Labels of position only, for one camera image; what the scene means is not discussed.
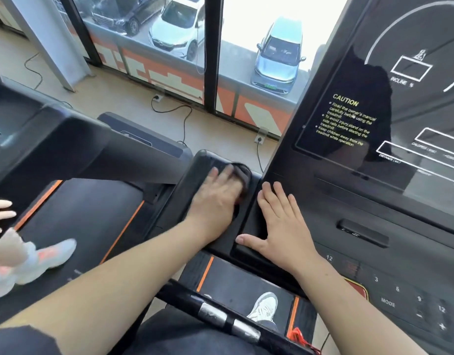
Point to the person's right hand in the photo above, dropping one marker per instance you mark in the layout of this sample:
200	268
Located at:
286	236

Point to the dark car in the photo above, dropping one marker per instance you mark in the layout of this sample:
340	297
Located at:
127	11

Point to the black neighbouring treadmill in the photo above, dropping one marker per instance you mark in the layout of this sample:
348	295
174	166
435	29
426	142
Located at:
64	140

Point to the person's right forearm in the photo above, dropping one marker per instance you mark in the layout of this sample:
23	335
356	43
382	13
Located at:
345	310

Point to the dark wiping cloth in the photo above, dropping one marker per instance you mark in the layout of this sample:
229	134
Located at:
243	177

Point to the white floor socket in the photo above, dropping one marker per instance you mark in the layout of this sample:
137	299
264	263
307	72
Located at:
260	138
158	97

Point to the person's right middle finger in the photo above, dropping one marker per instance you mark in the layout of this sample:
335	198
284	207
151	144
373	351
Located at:
280	201

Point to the person's dark sleeve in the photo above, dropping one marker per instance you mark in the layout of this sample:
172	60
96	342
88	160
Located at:
22	342

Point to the person's left fingers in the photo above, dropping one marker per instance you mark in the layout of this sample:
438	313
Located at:
221	177

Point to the person's left forearm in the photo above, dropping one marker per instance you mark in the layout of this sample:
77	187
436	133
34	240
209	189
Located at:
101	288

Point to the white pillar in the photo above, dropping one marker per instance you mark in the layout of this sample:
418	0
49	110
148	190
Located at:
49	36

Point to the person's right thumb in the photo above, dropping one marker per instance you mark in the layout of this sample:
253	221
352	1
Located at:
251	241

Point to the person's white sneaker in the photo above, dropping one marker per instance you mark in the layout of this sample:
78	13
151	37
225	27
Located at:
264	306

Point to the orange white banner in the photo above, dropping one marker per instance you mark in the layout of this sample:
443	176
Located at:
168	75

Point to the white car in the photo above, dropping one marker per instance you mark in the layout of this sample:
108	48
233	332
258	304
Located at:
175	22

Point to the black treadmill with console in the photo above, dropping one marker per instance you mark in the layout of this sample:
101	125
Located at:
360	218

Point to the silver blue car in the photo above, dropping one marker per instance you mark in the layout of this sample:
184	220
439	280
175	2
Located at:
278	59

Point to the black window frame post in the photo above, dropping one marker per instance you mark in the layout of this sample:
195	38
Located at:
213	51
81	33

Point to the person's left hand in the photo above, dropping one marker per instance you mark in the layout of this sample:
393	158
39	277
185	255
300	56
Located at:
212	207

